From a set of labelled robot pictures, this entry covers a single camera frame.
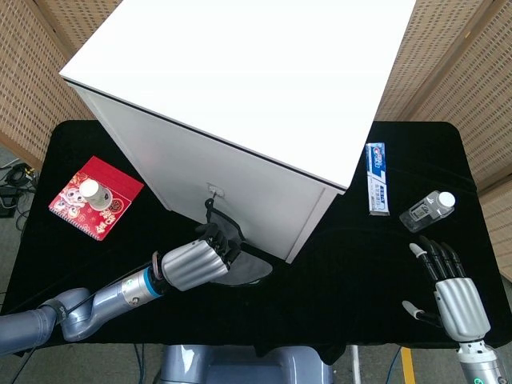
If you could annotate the clear plastic water bottle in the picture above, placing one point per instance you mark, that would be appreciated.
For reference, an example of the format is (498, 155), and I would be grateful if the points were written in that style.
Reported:
(428, 210)

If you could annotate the gray robot torso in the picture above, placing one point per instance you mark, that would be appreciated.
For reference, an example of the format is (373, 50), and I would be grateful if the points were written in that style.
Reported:
(248, 366)

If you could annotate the red spiral notebook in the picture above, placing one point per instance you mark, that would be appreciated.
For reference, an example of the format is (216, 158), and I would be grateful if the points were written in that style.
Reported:
(116, 184)

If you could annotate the gray right robot arm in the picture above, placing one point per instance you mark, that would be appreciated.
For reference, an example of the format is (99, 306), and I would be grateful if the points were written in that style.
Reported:
(480, 360)

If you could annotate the white cabinet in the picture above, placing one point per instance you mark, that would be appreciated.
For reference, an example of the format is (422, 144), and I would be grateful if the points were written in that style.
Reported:
(248, 80)

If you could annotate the floral paper cup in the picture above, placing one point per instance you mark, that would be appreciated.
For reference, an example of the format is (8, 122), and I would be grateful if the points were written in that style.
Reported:
(95, 196)

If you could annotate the blue white toothpaste box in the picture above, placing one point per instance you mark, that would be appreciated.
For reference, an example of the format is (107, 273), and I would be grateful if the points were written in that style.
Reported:
(378, 180)

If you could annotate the woven rattan folding screen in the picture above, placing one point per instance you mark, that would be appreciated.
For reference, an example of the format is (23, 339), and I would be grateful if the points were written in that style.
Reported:
(32, 80)
(460, 80)

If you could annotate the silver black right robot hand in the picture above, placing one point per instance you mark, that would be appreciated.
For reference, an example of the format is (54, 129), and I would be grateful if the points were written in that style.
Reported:
(460, 304)

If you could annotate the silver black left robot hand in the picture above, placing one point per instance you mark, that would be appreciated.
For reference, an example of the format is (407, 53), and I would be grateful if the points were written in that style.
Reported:
(196, 264)

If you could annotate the gray left robot arm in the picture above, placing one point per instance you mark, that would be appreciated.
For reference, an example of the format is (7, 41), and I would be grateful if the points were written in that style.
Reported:
(80, 308)

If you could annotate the black velvet tablecloth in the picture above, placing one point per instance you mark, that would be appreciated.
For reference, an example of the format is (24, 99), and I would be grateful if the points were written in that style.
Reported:
(320, 300)

